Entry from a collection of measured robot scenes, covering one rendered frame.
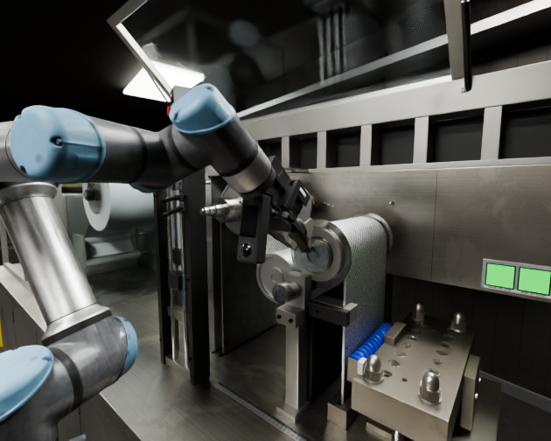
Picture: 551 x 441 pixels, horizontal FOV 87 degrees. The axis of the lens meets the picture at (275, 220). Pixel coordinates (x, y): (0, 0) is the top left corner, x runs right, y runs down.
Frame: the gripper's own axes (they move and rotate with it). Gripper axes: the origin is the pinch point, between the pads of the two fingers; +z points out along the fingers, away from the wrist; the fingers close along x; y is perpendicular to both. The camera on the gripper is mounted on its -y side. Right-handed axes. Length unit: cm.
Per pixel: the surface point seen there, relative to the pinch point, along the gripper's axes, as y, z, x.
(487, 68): 200, 95, -13
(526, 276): 18, 32, -37
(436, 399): -15.2, 16.6, -25.5
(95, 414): -53, 15, 53
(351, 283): -1.1, 9.8, -8.1
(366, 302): -0.8, 20.4, -8.1
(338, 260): 0.7, 3.4, -6.8
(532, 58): 197, 92, -35
